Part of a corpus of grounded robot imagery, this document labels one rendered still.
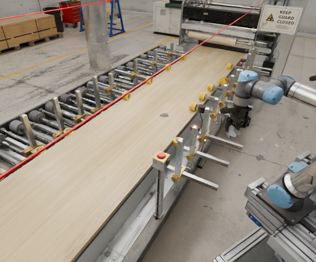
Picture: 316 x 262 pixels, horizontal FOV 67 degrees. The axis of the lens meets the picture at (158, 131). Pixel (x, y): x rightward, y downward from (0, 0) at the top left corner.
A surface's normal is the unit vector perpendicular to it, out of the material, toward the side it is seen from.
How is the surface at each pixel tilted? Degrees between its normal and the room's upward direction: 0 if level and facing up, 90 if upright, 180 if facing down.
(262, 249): 0
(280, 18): 90
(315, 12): 90
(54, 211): 0
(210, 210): 0
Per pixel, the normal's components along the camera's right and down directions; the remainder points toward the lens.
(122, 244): 0.03, -0.81
